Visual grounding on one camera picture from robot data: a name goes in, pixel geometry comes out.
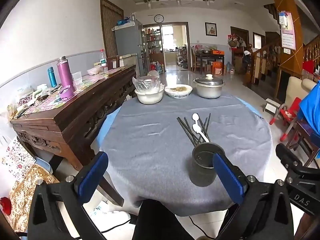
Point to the gold patterned cloth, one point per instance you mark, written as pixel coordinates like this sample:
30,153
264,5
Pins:
27,190

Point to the clear water bottle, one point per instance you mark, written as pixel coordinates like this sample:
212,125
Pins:
103,61

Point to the clear water jug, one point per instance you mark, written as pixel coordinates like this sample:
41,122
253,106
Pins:
230,68

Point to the teal bottle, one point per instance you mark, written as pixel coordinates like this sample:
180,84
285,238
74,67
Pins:
52,77

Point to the glass display cabinet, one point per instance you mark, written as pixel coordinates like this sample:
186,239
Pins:
152,40

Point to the white bowl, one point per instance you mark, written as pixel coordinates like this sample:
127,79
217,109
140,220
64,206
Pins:
148,98

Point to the red cloth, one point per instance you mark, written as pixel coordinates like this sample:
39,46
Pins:
308,67

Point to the floral gift bag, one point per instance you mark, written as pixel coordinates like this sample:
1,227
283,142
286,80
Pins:
16,158

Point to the narrow brown wooden door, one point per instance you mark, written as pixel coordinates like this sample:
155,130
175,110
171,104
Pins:
258,40

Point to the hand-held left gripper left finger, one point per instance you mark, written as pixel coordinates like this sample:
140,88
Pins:
91,173

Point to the grey tablecloth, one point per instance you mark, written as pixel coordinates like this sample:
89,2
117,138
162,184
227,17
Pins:
150,142

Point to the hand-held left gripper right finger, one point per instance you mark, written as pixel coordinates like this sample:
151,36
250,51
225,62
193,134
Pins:
227,177

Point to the wide brown wooden door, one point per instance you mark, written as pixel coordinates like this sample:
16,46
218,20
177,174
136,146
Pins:
240,31

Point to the dark wooden side table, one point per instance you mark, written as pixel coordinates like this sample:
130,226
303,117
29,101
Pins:
207,57

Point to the metal pot lid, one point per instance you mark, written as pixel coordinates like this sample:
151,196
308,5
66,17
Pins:
208,80

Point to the dark metal utensil holder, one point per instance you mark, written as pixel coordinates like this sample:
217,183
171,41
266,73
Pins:
202,172

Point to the red child chair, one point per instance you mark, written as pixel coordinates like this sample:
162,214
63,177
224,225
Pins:
290,115

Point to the white spoon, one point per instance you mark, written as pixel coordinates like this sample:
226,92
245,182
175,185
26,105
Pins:
197,128
195,116

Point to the blue table cover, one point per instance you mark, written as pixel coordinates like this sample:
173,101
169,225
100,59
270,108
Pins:
107,130

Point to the purple thermos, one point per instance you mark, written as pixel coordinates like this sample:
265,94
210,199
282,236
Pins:
65,73

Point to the pile of dark chopsticks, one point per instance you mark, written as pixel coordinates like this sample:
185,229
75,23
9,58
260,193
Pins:
186,130

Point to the wall clock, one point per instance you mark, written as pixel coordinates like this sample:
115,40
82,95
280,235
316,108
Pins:
158,18

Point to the dark wooden dining chair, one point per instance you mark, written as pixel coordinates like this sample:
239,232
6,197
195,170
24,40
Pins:
196,60

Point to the blue jacket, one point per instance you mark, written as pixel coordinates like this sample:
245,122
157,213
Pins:
310,107

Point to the carved wooden sideboard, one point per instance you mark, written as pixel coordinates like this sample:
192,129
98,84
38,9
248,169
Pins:
75,115

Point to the patterned food bowl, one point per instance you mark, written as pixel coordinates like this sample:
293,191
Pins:
178,91

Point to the person's black trousers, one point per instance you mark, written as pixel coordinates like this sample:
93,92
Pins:
155,225

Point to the blue water jug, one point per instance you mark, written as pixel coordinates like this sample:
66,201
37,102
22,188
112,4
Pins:
159,68

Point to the orange carton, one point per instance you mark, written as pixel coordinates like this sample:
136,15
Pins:
217,68

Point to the colourful patterned mat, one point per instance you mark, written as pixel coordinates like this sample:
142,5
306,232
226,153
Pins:
87,82

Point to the wooden stair railing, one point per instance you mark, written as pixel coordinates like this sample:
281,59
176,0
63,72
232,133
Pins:
262,60

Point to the pile of assorted packets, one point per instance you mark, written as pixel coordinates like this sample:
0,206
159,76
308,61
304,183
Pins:
32,98

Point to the white chest freezer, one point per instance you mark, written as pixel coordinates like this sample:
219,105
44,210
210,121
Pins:
127,60

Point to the white step stool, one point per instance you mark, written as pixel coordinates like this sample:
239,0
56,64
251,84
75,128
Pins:
271,106

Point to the framed picture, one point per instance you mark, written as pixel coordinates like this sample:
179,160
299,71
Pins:
211,29

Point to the clear plastic bag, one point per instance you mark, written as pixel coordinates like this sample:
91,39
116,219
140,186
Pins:
146,83

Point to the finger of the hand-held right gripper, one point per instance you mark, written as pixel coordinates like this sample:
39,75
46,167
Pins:
287,155

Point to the brown slatted door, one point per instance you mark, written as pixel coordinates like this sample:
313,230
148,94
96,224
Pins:
110,27

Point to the grey refrigerator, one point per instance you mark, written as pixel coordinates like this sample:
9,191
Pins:
127,40

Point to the clear plastic cup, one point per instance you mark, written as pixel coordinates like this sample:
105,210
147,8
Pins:
77,79

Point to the white food bag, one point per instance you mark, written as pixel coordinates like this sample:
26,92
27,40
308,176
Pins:
93,71

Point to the light switch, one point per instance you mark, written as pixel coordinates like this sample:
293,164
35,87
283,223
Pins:
287,51

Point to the blue plastic bag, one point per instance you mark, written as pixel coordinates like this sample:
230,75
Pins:
123,22

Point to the beige sofa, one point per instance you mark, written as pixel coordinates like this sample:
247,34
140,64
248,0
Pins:
297,90

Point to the wall calendar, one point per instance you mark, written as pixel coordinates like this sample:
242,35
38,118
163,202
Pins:
287,32

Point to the wooden table leg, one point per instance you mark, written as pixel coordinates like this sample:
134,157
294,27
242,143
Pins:
113,191

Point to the metal pot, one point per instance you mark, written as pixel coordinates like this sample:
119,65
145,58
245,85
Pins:
208,92

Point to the small white fan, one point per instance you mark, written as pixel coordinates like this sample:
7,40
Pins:
153,74

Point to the brown wooden chair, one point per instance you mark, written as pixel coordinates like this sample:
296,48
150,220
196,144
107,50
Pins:
113,62

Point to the wooden chair purple seat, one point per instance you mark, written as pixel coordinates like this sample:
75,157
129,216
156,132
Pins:
303,132

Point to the bundle of hanging baskets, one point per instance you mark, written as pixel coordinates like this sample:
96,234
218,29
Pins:
236,41

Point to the flat orange box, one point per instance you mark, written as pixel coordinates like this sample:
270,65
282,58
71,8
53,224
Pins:
217,52

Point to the wooden landing railing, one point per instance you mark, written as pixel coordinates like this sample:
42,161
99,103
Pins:
311,52

